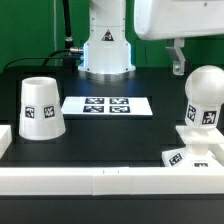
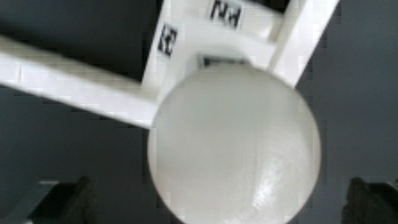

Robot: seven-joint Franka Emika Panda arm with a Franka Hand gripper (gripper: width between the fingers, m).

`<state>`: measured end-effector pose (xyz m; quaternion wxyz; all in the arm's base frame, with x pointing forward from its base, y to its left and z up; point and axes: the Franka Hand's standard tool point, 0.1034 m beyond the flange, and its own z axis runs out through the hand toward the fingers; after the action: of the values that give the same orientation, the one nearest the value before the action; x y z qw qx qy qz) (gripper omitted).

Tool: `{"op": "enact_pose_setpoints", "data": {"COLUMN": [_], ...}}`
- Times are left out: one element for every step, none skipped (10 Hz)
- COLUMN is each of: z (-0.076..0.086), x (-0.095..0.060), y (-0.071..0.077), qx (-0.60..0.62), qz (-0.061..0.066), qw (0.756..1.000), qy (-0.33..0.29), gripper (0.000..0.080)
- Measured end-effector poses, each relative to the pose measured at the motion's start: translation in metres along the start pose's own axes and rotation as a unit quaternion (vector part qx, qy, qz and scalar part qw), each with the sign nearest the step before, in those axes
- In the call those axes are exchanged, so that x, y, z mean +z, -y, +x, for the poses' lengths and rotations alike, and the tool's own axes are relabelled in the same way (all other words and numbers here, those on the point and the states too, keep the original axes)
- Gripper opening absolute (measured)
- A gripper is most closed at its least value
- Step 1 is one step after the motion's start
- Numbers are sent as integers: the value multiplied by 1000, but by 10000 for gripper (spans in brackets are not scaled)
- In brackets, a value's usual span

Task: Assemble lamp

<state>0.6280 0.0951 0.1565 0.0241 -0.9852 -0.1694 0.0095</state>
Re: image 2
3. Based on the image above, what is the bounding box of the white front fence rail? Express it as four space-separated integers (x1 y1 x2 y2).
0 35 158 128

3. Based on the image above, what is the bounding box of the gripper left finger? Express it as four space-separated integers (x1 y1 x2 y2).
0 176 98 224

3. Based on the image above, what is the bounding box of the white right fence rail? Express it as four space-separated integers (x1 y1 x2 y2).
268 0 339 87

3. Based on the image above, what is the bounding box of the white lamp base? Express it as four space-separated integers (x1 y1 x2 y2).
140 0 300 104

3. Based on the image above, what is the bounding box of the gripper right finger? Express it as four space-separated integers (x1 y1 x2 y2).
341 177 398 224

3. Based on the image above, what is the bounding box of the white lamp bulb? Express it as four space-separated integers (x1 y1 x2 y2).
148 65 322 224

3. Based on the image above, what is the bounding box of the white fence rail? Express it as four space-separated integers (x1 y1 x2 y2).
268 0 339 87
0 35 158 128

